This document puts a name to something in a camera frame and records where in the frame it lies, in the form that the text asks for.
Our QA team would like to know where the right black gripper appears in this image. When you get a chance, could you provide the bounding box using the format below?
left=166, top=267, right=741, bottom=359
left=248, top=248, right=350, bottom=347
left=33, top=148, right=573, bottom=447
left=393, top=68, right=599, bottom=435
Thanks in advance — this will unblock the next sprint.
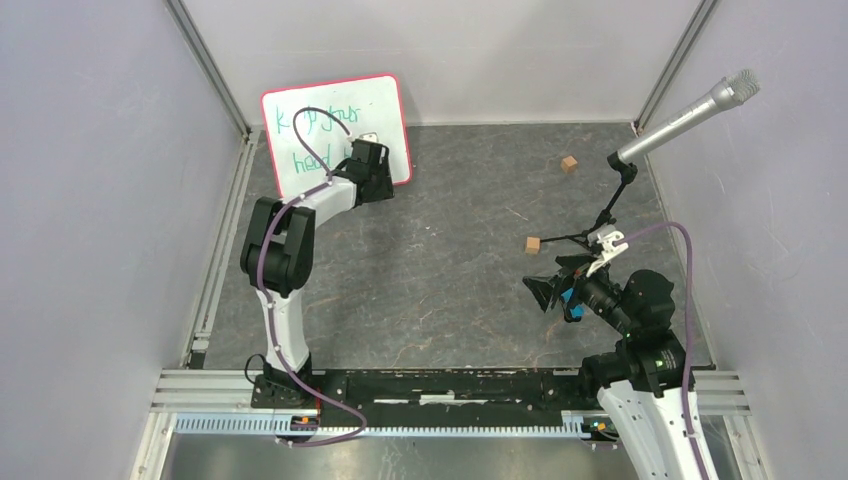
left=522, top=249, right=636, bottom=334

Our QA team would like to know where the blue whiteboard eraser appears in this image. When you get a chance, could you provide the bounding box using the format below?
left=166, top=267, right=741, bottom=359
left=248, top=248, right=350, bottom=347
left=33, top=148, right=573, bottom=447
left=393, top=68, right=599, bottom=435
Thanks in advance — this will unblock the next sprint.
left=560, top=288, right=585, bottom=323

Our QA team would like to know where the wooden cube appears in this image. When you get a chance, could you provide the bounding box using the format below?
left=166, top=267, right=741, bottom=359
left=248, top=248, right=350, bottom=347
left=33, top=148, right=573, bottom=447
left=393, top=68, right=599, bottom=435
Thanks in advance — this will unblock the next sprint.
left=525, top=237, right=541, bottom=255
left=560, top=156, right=579, bottom=175

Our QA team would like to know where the far wooden cube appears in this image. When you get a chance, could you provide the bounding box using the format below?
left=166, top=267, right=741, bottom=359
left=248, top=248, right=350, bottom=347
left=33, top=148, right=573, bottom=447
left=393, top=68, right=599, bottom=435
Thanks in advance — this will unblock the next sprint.
left=560, top=156, right=579, bottom=175

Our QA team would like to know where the aluminium cable duct rail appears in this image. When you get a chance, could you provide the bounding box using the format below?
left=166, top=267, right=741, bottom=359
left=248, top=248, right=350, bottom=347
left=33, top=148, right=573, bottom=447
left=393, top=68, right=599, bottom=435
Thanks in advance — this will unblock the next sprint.
left=173, top=413, right=618, bottom=441

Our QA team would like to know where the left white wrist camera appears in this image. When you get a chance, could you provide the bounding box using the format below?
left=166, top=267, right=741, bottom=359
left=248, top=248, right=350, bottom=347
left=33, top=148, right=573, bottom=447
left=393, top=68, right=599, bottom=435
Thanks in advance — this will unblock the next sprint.
left=347, top=132, right=380, bottom=144

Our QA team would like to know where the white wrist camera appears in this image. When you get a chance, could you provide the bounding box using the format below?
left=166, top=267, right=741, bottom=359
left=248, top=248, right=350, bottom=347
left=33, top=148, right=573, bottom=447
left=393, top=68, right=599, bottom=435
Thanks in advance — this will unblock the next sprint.
left=586, top=225, right=629, bottom=277
left=347, top=132, right=380, bottom=144

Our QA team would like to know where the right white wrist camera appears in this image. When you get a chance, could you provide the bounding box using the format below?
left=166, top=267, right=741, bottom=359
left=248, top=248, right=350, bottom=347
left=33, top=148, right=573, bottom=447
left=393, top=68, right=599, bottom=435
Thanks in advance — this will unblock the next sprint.
left=586, top=225, right=629, bottom=277

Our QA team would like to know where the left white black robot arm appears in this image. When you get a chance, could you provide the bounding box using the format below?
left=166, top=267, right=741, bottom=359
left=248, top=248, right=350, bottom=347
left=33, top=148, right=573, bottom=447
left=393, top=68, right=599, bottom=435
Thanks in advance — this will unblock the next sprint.
left=240, top=133, right=394, bottom=408

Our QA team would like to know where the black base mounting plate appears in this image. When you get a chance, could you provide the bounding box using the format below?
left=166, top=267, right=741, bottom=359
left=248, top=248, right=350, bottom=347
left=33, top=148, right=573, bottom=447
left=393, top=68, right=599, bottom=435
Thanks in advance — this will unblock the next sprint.
left=250, top=368, right=603, bottom=427

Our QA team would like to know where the black microphone tripod stand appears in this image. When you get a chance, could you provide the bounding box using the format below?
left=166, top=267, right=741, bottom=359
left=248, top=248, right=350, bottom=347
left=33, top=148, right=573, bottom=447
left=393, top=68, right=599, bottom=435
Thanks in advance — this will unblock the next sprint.
left=540, top=153, right=638, bottom=251

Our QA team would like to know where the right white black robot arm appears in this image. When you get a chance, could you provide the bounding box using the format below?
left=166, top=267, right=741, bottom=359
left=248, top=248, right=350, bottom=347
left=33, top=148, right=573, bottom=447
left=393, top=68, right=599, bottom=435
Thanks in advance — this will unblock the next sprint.
left=522, top=255, right=718, bottom=479

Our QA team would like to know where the near wooden cube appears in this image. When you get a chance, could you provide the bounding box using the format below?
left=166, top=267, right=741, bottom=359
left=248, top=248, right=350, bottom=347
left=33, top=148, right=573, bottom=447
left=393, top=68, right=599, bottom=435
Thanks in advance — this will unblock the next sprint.
left=525, top=237, right=541, bottom=255

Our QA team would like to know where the silver microphone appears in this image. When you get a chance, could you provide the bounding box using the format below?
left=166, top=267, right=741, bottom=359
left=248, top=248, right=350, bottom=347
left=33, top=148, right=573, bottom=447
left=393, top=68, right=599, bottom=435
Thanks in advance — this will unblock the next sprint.
left=607, top=69, right=760, bottom=172

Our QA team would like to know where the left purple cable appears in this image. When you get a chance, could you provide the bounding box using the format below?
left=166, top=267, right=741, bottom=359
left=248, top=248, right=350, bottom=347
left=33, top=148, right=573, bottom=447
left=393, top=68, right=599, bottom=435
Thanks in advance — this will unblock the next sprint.
left=256, top=107, right=370, bottom=448

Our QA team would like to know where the pink framed whiteboard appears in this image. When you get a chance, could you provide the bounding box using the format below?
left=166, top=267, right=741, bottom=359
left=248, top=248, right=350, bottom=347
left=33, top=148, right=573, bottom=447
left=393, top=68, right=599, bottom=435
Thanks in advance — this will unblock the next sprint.
left=260, top=73, right=413, bottom=198

